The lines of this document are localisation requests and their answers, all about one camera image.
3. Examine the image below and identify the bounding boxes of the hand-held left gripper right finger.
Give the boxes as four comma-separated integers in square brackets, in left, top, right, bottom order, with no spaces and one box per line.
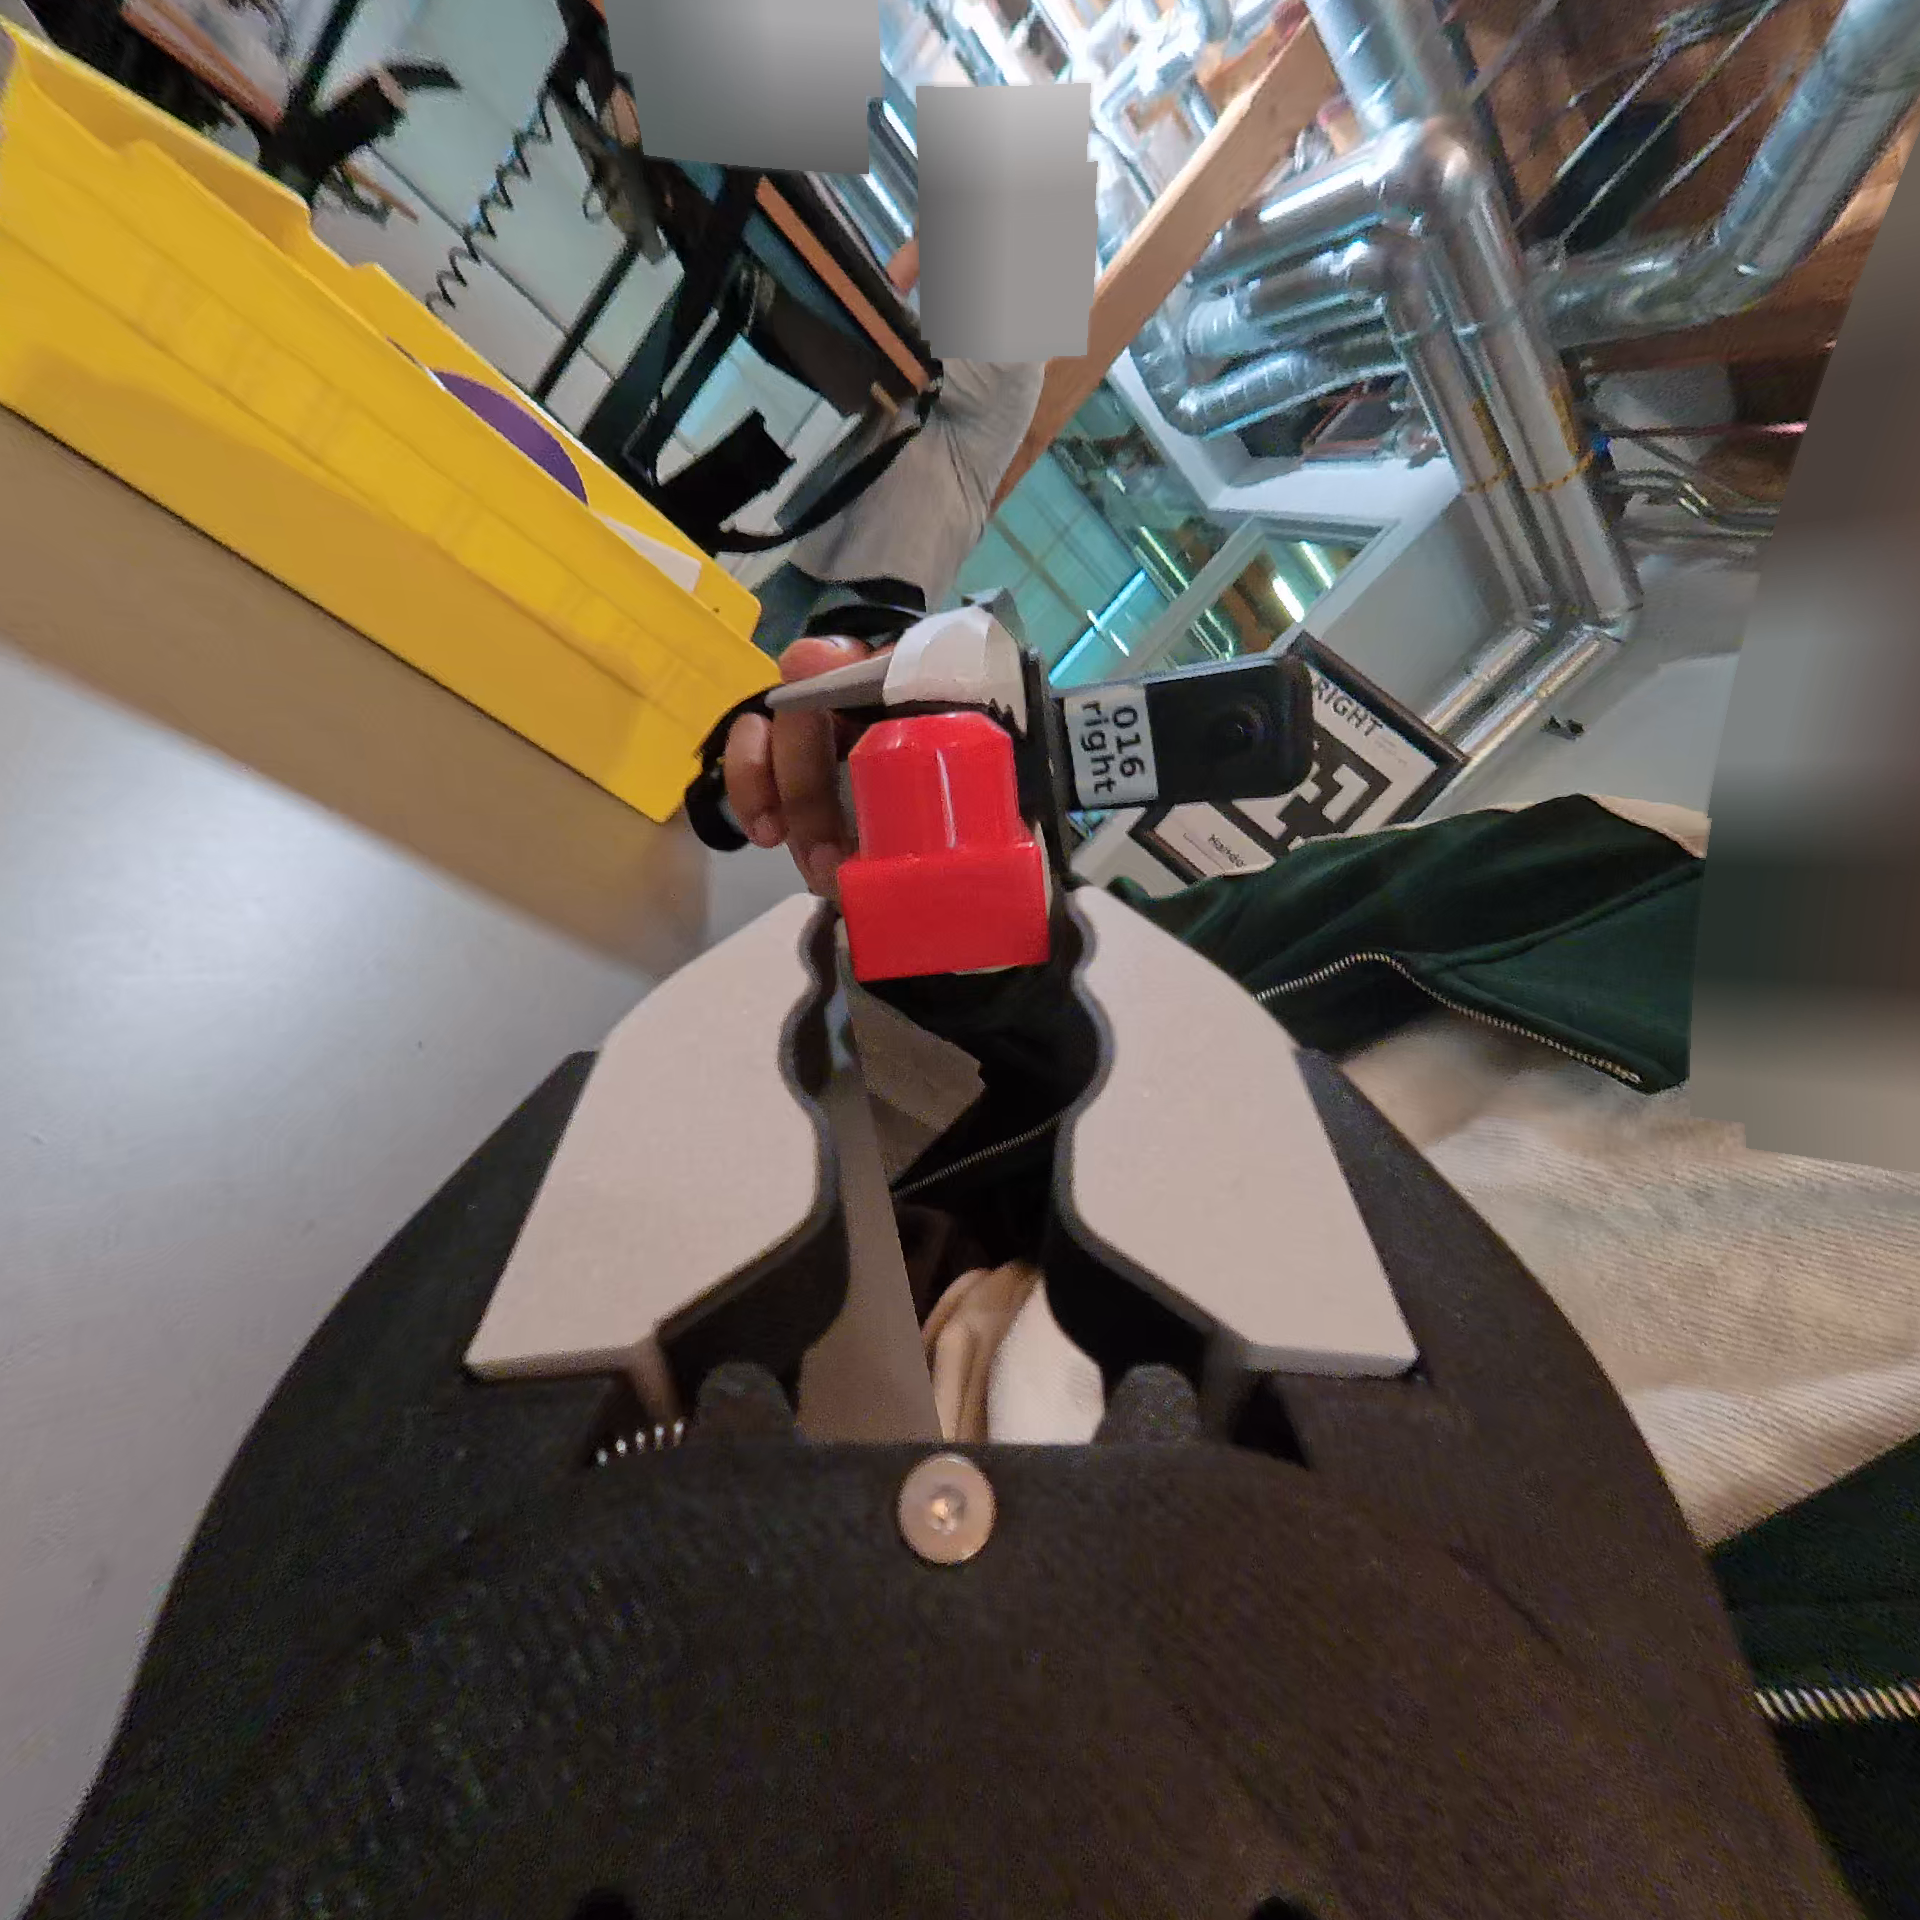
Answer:
[1048,886,1420,1379]

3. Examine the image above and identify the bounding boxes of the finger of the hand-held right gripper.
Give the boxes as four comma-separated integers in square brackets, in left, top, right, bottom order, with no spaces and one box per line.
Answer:
[767,593,1033,720]
[854,984,990,1182]

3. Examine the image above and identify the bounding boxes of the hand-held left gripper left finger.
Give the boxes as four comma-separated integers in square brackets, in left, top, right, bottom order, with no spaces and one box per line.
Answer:
[463,900,856,1383]

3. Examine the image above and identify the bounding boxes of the red toy brick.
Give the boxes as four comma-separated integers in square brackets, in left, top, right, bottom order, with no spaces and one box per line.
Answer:
[835,712,1051,986]

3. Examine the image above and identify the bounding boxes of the white segmented block strip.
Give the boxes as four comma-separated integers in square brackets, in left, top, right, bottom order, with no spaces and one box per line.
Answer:
[598,511,705,596]

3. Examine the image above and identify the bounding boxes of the yellow plastic bin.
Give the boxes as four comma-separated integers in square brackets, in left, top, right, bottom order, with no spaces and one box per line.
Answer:
[0,24,781,826]

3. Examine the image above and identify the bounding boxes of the black standing desk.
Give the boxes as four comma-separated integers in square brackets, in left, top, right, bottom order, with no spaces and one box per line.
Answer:
[540,136,939,452]

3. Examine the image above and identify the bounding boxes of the person's right hand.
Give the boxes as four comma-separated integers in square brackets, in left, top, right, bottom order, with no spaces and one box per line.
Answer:
[724,633,903,903]

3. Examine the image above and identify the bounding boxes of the large framed marker poster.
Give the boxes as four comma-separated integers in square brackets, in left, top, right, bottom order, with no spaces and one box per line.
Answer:
[1111,632,1465,890]

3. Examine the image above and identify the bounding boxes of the person's green zip jacket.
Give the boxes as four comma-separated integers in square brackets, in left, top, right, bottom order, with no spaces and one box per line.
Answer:
[885,796,1920,1920]

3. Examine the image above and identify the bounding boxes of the person's white knit sweater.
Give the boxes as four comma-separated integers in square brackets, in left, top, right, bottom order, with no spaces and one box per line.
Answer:
[920,1036,1920,1548]

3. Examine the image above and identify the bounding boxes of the slanted wooden beam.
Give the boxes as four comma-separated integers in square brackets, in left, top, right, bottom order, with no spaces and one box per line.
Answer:
[990,31,1336,513]

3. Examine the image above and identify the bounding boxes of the silver ventilation ducts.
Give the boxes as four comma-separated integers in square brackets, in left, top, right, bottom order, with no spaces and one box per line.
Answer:
[1124,0,1893,752]

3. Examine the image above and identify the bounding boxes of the purple disc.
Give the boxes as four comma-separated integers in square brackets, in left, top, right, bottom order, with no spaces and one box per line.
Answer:
[404,360,589,505]

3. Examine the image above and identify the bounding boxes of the black coiled cable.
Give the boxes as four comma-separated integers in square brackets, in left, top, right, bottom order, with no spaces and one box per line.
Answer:
[433,90,573,312]

